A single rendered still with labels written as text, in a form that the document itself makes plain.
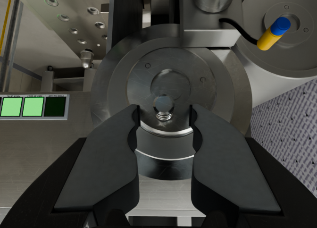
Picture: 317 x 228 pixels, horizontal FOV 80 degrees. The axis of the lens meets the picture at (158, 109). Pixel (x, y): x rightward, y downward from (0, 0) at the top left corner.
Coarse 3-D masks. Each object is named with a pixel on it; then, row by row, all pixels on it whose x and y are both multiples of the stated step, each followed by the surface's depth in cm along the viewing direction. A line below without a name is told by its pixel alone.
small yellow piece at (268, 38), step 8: (232, 24) 14; (272, 24) 11; (280, 24) 10; (288, 24) 10; (240, 32) 14; (272, 32) 11; (280, 32) 11; (248, 40) 13; (256, 40) 13; (264, 40) 12; (272, 40) 11; (264, 48) 12
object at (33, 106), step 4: (28, 100) 52; (32, 100) 52; (36, 100) 52; (40, 100) 52; (28, 104) 52; (32, 104) 52; (36, 104) 52; (40, 104) 52; (24, 108) 52; (28, 108) 52; (32, 108) 51; (36, 108) 51; (40, 108) 51; (24, 112) 51; (28, 112) 51; (32, 112) 51; (36, 112) 51; (40, 112) 51
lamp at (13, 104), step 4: (4, 100) 52; (8, 100) 52; (12, 100) 52; (16, 100) 52; (20, 100) 52; (4, 104) 52; (8, 104) 52; (12, 104) 52; (16, 104) 52; (20, 104) 52; (4, 108) 52; (8, 108) 52; (12, 108) 52; (16, 108) 52; (4, 112) 51; (8, 112) 51; (12, 112) 51; (16, 112) 51
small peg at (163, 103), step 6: (162, 96) 12; (168, 96) 12; (156, 102) 12; (162, 102) 12; (168, 102) 12; (174, 102) 12; (156, 108) 12; (162, 108) 12; (168, 108) 12; (156, 114) 13; (162, 114) 12; (168, 114) 12; (162, 120) 15
